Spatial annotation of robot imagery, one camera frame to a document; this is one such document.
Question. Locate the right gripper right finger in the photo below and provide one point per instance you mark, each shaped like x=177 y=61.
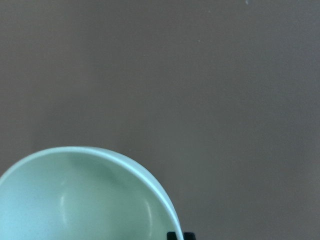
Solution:
x=189 y=236

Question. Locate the light green bowl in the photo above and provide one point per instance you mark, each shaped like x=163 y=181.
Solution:
x=83 y=193

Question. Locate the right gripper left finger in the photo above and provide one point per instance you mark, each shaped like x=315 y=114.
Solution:
x=171 y=236

